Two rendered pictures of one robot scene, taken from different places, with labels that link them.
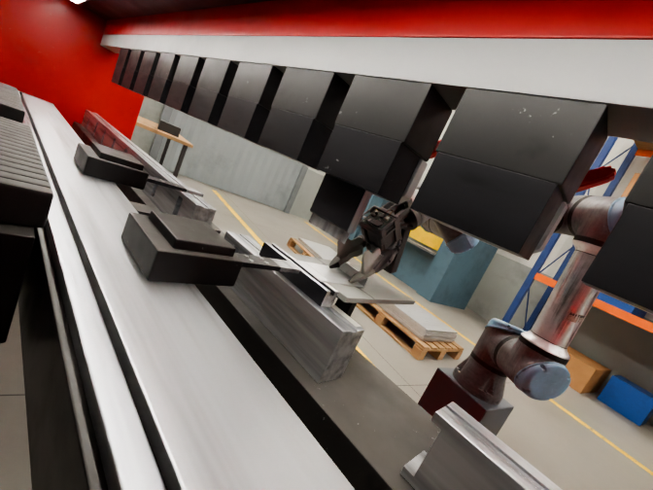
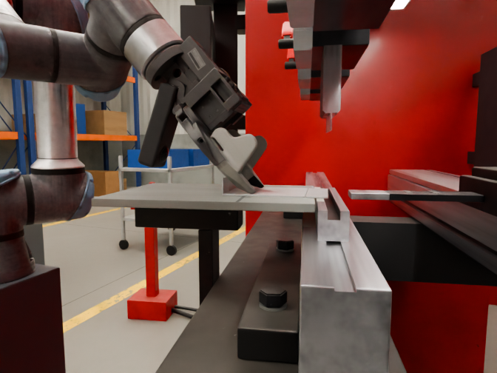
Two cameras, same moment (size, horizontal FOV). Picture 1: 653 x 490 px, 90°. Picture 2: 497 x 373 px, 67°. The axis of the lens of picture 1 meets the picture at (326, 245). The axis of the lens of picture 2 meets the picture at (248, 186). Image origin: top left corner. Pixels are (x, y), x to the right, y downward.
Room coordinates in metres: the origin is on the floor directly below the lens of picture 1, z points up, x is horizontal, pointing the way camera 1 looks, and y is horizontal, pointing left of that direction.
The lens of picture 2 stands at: (0.92, 0.37, 1.06)
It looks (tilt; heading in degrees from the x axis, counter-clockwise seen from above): 6 degrees down; 238
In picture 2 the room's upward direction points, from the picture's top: straight up
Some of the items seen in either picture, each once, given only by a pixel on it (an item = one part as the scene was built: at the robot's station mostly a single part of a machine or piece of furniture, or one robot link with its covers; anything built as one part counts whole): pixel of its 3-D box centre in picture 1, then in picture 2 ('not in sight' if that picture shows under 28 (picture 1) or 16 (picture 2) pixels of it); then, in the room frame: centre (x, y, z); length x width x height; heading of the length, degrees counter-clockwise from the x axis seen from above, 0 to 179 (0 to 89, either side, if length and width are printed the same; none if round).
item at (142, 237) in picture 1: (232, 253); (460, 189); (0.46, 0.12, 1.01); 0.26 x 0.12 x 0.05; 140
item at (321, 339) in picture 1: (275, 293); (328, 264); (0.61, 0.05, 0.92); 0.39 x 0.06 x 0.10; 50
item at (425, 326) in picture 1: (406, 310); not in sight; (3.66, -1.17, 0.21); 1.03 x 0.64 x 0.13; 40
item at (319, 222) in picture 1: (336, 208); (329, 94); (0.58, 0.01, 1.13); 0.10 x 0.02 x 0.10; 50
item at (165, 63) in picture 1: (172, 83); not in sight; (1.21, 0.75, 1.26); 0.15 x 0.09 x 0.17; 50
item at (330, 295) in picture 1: (294, 271); (328, 208); (0.59, 0.03, 0.98); 0.20 x 0.03 x 0.03; 50
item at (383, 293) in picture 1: (354, 280); (216, 195); (0.69, -0.09, 1.00); 0.26 x 0.18 x 0.01; 140
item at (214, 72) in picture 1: (221, 96); not in sight; (0.95, 0.45, 1.26); 0.15 x 0.09 x 0.17; 50
